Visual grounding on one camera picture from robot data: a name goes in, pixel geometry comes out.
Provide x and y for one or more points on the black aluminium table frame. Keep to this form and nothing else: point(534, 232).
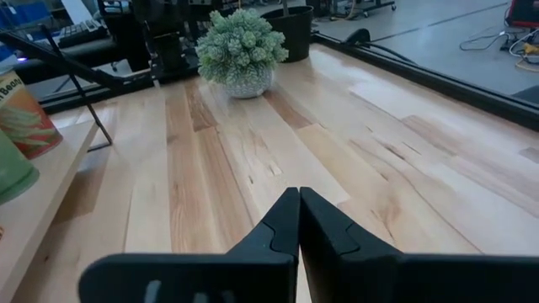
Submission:
point(463, 92)

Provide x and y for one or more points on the leafy green plant black pot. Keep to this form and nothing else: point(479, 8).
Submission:
point(290, 38)

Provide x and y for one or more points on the red box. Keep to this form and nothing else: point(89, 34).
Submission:
point(524, 12)

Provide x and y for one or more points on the wooden shelf black metal frame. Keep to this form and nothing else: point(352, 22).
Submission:
point(54, 181)

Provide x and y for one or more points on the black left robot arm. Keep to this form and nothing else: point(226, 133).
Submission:
point(168, 46)

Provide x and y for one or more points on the small succulent white pot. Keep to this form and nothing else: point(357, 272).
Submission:
point(240, 46)

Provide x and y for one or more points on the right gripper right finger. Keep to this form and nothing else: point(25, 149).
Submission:
point(328, 244)

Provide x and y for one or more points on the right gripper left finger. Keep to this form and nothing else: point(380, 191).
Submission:
point(278, 235)

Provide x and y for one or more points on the black keyboard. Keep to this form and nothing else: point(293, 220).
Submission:
point(80, 31)

